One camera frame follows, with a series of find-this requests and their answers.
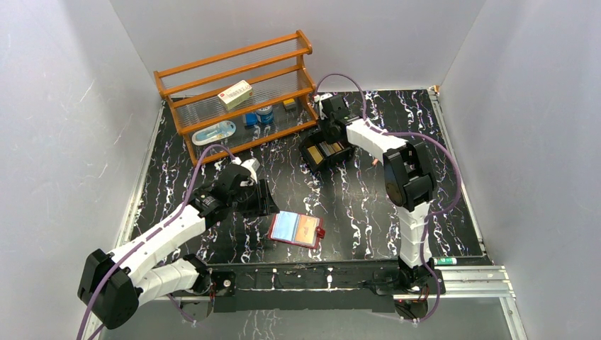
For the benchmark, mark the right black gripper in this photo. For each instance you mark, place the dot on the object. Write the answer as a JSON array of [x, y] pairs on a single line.
[[332, 140]]

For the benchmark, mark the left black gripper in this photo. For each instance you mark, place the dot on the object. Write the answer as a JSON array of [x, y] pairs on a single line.
[[256, 197]]

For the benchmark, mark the red card holder wallet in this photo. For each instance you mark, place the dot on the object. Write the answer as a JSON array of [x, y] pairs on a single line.
[[283, 229]]

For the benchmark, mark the black plastic card tray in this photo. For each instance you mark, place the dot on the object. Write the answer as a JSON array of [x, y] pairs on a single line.
[[315, 138]]

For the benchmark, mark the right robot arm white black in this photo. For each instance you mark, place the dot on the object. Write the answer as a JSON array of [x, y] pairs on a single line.
[[408, 179]]

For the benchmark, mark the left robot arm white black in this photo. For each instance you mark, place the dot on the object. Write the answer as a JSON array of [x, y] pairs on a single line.
[[115, 284]]

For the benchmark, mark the white card stack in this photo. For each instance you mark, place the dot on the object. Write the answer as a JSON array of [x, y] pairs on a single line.
[[330, 149]]

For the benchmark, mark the gold card in tray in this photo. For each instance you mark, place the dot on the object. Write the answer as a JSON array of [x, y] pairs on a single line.
[[315, 154]]

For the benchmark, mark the small yellow black block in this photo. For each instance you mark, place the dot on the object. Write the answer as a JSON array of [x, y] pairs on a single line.
[[289, 104]]

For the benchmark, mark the blue white round tin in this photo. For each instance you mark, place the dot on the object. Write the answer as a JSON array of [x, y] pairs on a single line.
[[265, 115]]

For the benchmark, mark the small blue box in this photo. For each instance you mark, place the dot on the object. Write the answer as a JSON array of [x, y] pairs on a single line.
[[250, 119]]

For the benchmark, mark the white blue blister pack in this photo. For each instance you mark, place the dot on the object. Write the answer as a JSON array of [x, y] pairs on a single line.
[[214, 133]]

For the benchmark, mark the white cardboard box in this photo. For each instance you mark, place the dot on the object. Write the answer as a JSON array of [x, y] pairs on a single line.
[[235, 95]]

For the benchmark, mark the orange wooden shelf rack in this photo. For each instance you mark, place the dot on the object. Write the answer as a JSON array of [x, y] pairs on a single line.
[[276, 71]]

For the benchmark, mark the green white marker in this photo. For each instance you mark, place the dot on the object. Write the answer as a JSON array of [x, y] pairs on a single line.
[[445, 261]]

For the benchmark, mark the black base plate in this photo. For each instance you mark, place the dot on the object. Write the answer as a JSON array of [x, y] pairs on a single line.
[[329, 285]]

